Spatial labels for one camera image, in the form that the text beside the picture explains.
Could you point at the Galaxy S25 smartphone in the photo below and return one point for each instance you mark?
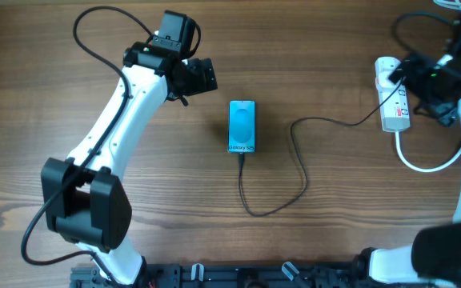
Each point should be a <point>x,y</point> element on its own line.
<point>242,127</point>

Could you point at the white USB charger plug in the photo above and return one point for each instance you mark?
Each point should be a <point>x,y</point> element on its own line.
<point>384,67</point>

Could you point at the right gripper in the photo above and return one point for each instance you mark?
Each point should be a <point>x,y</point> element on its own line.
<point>443,111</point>

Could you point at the white power strip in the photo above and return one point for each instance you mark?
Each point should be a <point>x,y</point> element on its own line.
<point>394,109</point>

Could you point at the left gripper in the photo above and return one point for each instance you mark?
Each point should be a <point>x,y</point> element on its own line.
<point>198,86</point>

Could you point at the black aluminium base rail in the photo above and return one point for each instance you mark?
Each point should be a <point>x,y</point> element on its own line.
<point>331,275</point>

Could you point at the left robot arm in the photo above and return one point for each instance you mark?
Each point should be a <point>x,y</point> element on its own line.
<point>84,200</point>

